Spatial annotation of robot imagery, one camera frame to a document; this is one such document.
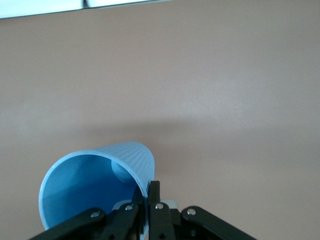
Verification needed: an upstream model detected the blue ribbed plastic cup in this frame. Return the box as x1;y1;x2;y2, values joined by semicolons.
38;141;156;240

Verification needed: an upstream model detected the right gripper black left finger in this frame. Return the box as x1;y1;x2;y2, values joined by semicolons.
28;186;145;240

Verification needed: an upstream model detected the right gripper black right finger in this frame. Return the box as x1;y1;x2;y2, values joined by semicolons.
147;180;258;240

